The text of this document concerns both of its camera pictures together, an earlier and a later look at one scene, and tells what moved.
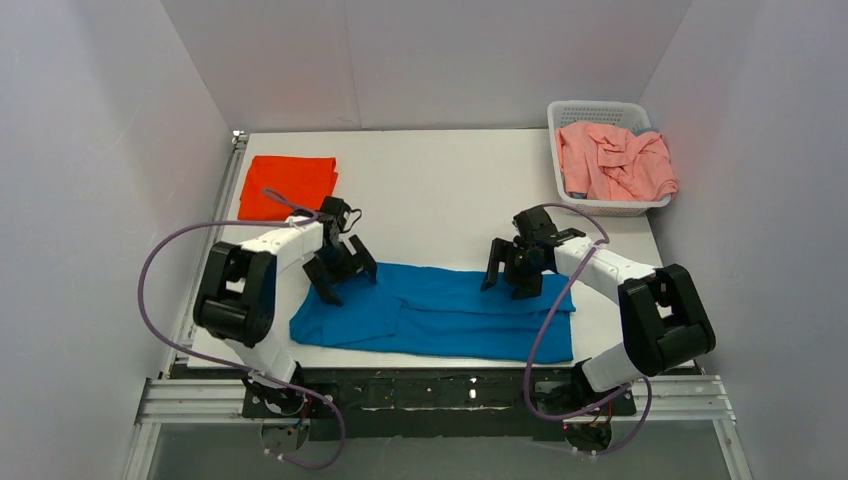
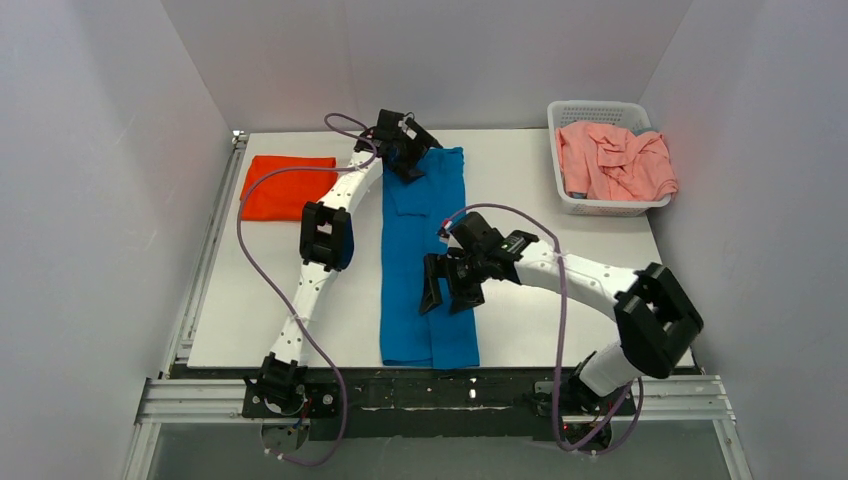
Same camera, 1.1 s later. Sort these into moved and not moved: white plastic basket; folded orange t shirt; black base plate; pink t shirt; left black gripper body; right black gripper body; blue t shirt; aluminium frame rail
Moved: right black gripper body; left black gripper body; blue t shirt
Not moved: folded orange t shirt; black base plate; white plastic basket; aluminium frame rail; pink t shirt
